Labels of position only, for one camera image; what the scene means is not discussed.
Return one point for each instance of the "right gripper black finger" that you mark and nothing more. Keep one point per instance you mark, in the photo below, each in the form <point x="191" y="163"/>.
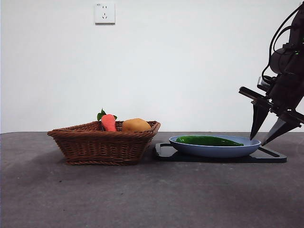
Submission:
<point x="281" y="129"/>
<point x="258" y="116"/>

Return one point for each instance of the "blue shallow plate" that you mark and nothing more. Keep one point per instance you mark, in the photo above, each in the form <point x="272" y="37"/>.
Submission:
<point x="213" y="150"/>

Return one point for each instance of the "green toy pepper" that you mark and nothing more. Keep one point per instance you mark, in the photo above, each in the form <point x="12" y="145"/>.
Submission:
<point x="206" y="140"/>

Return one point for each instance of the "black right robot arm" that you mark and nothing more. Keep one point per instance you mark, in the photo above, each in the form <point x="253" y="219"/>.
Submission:
<point x="282" y="59"/>

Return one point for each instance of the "black flat tray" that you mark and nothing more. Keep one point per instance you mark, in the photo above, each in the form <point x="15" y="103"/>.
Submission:
<point x="164" y="152"/>

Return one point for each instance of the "yellow-brown toy potato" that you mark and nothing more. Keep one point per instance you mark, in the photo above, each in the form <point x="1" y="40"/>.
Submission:
<point x="136" y="124"/>

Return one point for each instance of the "orange toy carrot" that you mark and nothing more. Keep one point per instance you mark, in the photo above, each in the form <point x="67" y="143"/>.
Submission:
<point x="109" y="123"/>

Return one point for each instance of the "brown wicker basket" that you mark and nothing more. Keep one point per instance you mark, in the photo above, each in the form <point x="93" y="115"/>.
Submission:
<point x="99" y="147"/>

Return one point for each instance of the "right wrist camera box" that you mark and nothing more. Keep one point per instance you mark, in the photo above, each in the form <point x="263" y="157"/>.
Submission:
<point x="263" y="82"/>

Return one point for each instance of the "white wall socket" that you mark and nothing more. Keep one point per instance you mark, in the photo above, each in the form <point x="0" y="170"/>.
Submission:
<point x="105" y="13"/>

